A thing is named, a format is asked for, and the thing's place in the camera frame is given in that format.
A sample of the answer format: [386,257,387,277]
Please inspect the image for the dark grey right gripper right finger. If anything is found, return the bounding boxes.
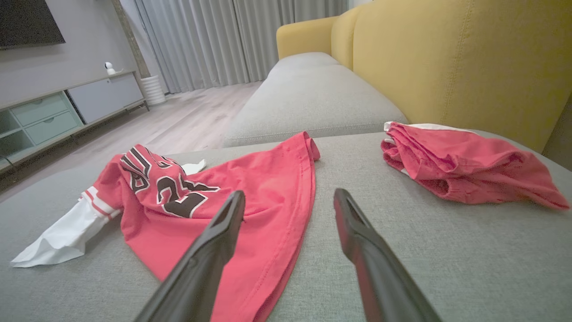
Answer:
[333,188,443,322]

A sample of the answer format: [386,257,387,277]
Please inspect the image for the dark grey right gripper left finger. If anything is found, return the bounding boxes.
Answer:
[134,191,246,322]

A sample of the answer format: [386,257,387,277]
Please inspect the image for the red white basketball jersey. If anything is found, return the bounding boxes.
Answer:
[10,131,321,322]

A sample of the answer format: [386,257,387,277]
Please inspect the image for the large grey sofa ottoman cushion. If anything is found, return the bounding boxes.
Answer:
[0,130,572,322]

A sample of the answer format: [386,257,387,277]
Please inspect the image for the crumpled red shorts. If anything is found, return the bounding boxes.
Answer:
[381,121,570,211]

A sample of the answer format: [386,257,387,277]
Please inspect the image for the grey sofa seat cushion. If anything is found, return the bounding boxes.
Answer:
[277,52,344,68]
[223,65,408,148]

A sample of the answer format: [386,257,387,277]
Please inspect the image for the white ribbed cylinder vase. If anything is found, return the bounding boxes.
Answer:
[140,75,167,106]

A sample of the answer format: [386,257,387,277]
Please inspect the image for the grey low tv cabinet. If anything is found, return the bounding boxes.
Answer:
[0,69,150,173]

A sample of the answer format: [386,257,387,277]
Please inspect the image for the mint green cabinet drawer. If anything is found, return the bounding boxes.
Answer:
[10,92,70,127]
[25,110,84,146]

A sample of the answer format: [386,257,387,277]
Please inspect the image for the grey pleated curtain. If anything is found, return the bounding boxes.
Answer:
[121,0,349,94]

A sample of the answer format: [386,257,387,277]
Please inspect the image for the wide yellow sofa back cushion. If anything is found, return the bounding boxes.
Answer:
[353,0,572,153]

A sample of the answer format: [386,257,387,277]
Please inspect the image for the narrow yellow sofa back cushion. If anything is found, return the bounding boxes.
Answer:
[331,7,362,71]

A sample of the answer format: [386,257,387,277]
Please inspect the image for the yellow sofa armrest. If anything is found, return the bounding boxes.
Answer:
[276,17,339,60]

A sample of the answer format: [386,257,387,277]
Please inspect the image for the brown wooden post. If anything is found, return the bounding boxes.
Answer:
[111,0,151,80]

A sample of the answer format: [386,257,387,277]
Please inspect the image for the black wall television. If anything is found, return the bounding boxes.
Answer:
[0,0,66,50]

